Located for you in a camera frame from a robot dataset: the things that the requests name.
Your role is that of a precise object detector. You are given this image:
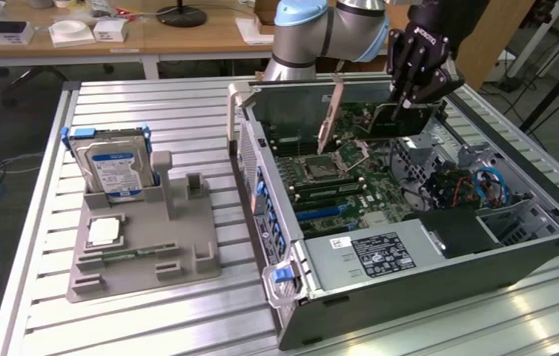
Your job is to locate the green motherboard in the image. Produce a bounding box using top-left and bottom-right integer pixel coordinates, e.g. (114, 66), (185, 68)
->
(261, 122), (415, 240)

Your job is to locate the white box with black lid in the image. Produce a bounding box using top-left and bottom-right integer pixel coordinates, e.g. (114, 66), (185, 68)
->
(0, 20), (36, 47)

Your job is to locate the grey metal disk bay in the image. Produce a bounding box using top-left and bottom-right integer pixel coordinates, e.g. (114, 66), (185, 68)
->
(476, 196), (559, 246)

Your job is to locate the grey power supply unit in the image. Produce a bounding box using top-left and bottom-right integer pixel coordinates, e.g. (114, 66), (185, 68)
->
(303, 218), (445, 292)

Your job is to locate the black tripod stand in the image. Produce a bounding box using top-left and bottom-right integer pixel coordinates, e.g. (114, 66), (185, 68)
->
(500, 0), (559, 133)

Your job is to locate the flat white box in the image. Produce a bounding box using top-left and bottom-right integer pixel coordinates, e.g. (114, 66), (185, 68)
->
(234, 17), (277, 47)

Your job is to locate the brown cardboard box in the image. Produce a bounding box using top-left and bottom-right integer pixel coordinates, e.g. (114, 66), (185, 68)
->
(253, 0), (281, 27)

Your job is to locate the small white labelled box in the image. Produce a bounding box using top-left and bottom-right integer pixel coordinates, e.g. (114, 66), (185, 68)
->
(92, 19), (129, 43)

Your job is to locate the black lamp base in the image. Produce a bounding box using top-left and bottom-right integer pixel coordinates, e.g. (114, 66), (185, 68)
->
(154, 0), (208, 28)

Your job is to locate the open black PC case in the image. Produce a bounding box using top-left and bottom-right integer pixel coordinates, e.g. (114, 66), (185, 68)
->
(226, 70), (559, 352)

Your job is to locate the blue disk wire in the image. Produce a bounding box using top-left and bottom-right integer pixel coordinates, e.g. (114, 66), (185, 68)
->
(473, 168), (511, 207)

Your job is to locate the green graphics card with bracket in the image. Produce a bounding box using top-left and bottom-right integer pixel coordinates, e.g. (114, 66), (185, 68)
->
(316, 72), (441, 156)

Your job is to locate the perforated metal drive cage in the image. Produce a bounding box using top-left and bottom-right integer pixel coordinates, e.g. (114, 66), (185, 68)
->
(389, 135), (464, 209)

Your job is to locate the black chair base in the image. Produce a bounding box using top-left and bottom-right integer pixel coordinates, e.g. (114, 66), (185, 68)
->
(0, 66), (70, 109)

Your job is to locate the hard disk in blue caddy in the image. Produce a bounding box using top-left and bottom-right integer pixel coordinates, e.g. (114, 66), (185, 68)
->
(58, 125), (154, 204)

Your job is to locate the CPU socket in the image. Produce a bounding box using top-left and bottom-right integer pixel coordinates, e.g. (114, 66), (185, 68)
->
(303, 154), (343, 179)

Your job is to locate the blue expansion slot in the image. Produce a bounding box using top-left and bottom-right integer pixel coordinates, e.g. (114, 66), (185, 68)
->
(293, 203), (352, 224)

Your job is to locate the green RAM stick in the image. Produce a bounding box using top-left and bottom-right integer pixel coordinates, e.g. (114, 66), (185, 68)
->
(100, 244), (162, 261)

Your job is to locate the grey parts rack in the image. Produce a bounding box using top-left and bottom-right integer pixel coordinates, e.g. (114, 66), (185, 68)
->
(64, 150), (224, 303)

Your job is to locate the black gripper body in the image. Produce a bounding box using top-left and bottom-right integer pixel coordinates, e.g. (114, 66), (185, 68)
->
(404, 0), (488, 94)

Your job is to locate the red disk wire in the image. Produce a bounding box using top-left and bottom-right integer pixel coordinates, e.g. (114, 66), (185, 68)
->
(451, 177), (479, 208)

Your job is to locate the silver CPU chip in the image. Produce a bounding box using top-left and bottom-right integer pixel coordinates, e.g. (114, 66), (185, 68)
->
(85, 218), (124, 248)

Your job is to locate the blue case release latch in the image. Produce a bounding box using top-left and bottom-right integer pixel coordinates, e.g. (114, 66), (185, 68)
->
(269, 267), (293, 285)

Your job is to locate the wooden desk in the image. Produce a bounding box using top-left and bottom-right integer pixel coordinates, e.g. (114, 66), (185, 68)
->
(0, 0), (415, 70)

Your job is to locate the open metal socket cover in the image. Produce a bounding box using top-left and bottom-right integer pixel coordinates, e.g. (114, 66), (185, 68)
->
(335, 139), (372, 168)

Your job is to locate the installed dark RAM stick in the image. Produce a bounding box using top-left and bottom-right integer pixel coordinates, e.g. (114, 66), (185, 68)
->
(292, 178), (367, 203)

